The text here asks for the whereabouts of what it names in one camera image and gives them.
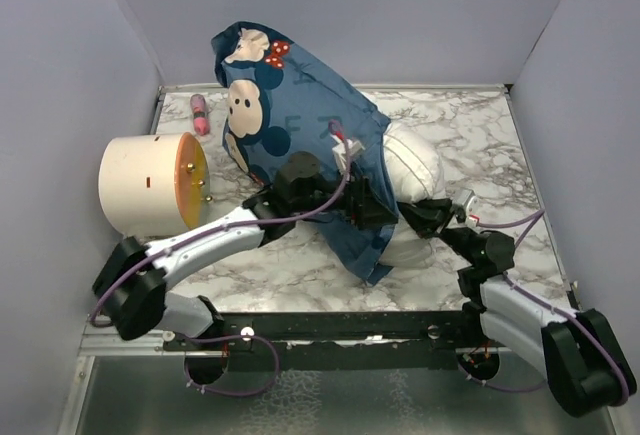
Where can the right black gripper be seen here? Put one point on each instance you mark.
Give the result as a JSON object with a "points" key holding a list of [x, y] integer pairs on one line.
{"points": [[428, 218]]}

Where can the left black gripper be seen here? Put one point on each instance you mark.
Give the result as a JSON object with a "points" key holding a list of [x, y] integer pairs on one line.
{"points": [[362, 207]]}

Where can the white pillow with red logo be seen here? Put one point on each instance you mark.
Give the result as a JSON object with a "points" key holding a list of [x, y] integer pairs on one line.
{"points": [[416, 173]]}

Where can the blue lettered pillowcase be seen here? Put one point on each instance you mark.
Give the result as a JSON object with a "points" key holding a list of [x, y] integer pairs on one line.
{"points": [[281, 100]]}

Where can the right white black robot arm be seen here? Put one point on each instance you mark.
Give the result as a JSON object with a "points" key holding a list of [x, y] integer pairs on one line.
{"points": [[576, 352]]}

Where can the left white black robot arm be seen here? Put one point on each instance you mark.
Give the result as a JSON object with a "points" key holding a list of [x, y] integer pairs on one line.
{"points": [[133, 287]]}

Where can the pink small bottle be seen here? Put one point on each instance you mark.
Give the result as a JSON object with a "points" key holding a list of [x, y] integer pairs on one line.
{"points": [[199, 112]]}

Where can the cream cylinder with orange lid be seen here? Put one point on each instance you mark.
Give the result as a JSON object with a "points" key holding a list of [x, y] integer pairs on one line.
{"points": [[154, 185]]}

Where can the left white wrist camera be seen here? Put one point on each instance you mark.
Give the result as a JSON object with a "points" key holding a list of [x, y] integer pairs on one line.
{"points": [[345, 151]]}

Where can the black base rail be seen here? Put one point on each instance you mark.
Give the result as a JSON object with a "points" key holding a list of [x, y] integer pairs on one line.
{"points": [[331, 341]]}

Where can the aluminium frame rail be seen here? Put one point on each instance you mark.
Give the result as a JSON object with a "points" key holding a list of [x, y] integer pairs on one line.
{"points": [[103, 340]]}

